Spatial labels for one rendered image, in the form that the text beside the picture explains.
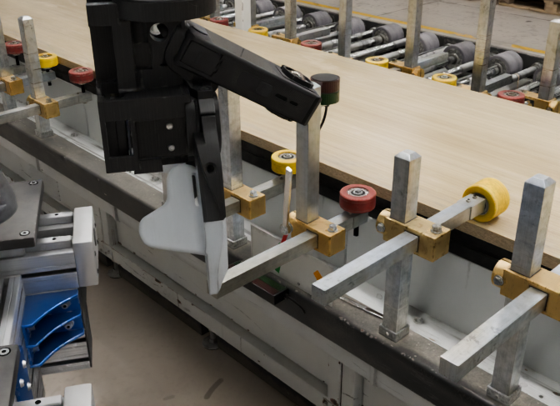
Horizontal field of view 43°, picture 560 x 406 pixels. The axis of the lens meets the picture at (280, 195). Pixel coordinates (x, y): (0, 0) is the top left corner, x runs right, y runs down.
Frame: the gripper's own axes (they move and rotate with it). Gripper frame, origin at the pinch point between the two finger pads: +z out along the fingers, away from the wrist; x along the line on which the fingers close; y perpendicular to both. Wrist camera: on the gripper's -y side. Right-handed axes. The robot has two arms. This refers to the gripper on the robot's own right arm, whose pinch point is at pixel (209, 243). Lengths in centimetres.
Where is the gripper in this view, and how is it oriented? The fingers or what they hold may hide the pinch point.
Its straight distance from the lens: 57.8
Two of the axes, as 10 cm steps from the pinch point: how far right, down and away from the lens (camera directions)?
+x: 2.3, 4.4, -8.7
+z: 0.1, 8.9, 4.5
